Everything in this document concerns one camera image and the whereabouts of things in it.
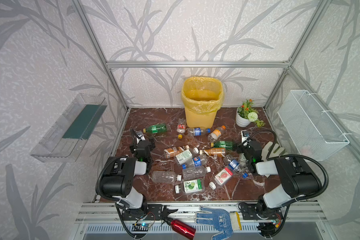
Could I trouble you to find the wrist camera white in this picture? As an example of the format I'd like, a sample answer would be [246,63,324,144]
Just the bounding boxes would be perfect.
[134,131,146,144]
[241,130,250,143]

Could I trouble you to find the green lime label bottle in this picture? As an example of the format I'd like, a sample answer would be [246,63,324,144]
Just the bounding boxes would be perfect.
[175,179,205,194]

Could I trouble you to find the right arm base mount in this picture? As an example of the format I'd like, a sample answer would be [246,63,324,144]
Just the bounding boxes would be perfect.
[238,202,283,221]

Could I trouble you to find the blue label bottle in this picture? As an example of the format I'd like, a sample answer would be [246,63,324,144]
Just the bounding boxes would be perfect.
[223,155,249,179]
[187,128,211,137]

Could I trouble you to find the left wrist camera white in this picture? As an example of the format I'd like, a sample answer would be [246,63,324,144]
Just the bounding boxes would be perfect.
[134,131,146,144]

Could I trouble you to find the white wire mesh basket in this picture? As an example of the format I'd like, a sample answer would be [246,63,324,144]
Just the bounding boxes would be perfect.
[278,90,350,161]

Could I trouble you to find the clear ribbed bottle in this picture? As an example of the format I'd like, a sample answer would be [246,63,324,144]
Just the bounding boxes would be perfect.
[182,166,211,181]

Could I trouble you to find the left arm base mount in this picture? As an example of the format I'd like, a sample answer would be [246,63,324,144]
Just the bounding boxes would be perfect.
[122,204,163,221]

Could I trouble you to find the green bottle yellow cap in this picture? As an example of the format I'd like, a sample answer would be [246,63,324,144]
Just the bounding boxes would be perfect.
[211,141,238,151]

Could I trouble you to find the potted plant white pot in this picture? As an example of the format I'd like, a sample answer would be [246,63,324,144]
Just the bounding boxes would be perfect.
[236,99,265,128]

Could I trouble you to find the pepsi label bottle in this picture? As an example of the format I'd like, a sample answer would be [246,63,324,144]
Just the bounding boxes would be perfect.
[182,155,208,169]

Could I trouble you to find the clear acrylic wall shelf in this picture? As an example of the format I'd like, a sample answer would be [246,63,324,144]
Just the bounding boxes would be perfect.
[30,94,108,163]

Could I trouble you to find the small red label bottle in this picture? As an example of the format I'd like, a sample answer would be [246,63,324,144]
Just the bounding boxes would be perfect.
[177,118,187,134]

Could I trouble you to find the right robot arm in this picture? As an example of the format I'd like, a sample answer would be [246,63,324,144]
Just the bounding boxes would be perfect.
[236,129,329,215]

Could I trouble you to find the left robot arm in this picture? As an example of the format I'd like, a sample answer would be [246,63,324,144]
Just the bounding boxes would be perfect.
[96,138,156,215]

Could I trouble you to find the orange cap clear bottle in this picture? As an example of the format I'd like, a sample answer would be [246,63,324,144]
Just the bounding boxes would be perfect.
[208,126,226,143]

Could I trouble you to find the clear crushed bottle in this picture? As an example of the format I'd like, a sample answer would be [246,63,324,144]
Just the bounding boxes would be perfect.
[152,171,182,184]

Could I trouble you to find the blue dotted work glove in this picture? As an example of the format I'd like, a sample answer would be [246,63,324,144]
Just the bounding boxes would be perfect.
[195,207,234,240]

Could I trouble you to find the amber tea bottle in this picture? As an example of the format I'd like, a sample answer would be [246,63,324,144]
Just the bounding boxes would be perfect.
[199,148,227,158]

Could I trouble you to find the red metal flask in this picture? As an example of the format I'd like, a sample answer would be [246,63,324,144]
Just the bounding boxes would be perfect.
[162,206,196,240]

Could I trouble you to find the green white label bottle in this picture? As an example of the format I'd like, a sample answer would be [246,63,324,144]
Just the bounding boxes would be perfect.
[175,148,199,165]

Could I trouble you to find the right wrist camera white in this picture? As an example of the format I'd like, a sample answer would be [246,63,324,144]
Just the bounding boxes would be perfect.
[241,130,250,143]

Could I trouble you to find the small circuit board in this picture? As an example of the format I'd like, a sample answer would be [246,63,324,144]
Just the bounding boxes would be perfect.
[133,222,155,232]

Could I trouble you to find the yellow trash bin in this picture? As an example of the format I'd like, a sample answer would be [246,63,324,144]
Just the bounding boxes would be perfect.
[181,76,225,128]

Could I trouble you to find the yellow sponge pad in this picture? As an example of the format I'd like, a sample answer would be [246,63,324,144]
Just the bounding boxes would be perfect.
[230,212,242,231]

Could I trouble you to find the red pink label bottle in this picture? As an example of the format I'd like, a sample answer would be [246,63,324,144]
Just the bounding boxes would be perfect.
[209,167,234,190]

